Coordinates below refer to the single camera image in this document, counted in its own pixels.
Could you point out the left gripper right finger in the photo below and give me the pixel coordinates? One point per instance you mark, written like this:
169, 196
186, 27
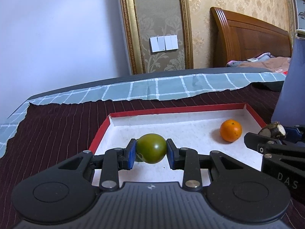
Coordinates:
185, 159

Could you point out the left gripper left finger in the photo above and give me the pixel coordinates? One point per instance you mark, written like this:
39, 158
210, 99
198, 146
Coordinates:
115, 160

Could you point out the knobby sugarcane piece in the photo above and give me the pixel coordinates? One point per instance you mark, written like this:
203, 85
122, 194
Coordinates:
273, 130

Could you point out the green tomato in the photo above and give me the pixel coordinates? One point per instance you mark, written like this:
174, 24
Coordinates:
151, 148

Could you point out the cut green lime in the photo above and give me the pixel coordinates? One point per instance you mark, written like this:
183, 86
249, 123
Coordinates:
138, 159

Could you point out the red shallow cardboard box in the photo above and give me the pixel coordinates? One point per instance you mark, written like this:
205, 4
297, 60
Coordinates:
195, 127

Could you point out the blue electric kettle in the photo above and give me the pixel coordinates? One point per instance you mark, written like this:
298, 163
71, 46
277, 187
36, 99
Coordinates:
289, 110

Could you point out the teal checked tablecloth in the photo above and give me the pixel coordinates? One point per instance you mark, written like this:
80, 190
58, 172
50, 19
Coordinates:
172, 89

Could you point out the dark maroon striped cloth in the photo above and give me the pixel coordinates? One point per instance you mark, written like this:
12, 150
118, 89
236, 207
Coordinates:
52, 133

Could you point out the clothes pile on bed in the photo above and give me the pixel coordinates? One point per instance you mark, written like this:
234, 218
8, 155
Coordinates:
265, 60

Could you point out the wooden bed headboard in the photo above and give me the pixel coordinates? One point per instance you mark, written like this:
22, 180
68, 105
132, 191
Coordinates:
240, 37

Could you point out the white wall switch panel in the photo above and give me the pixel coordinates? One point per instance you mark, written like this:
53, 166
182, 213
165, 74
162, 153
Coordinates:
163, 43

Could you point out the gold picture frame panel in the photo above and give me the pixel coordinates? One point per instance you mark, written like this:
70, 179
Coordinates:
146, 20

